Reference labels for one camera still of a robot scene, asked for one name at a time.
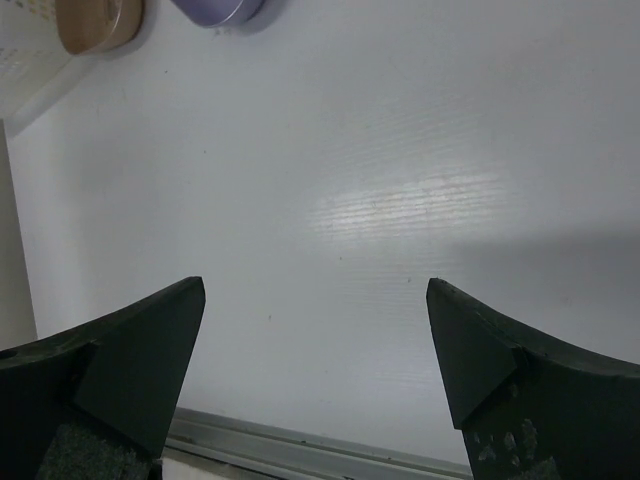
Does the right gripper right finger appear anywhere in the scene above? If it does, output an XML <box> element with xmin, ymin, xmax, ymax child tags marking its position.
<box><xmin>426</xmin><ymin>278</ymin><xmax>639</xmax><ymax>479</ymax></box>

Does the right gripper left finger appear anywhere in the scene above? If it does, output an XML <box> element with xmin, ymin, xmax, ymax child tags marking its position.
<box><xmin>1</xmin><ymin>276</ymin><xmax>205</xmax><ymax>479</ymax></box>

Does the white plastic bin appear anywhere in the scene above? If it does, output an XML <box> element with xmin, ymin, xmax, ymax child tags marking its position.
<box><xmin>1</xmin><ymin>0</ymin><xmax>97</xmax><ymax>137</ymax></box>

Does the brown plate near bin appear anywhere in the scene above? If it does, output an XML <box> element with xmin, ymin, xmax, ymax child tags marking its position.
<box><xmin>55</xmin><ymin>0</ymin><xmax>145</xmax><ymax>56</ymax></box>

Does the purple plate upper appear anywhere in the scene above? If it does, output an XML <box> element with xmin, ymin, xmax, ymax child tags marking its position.
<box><xmin>173</xmin><ymin>0</ymin><xmax>264</xmax><ymax>28</ymax></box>

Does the aluminium rail frame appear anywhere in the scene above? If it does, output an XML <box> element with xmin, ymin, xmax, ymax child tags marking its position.
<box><xmin>166</xmin><ymin>408</ymin><xmax>472</xmax><ymax>479</ymax></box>

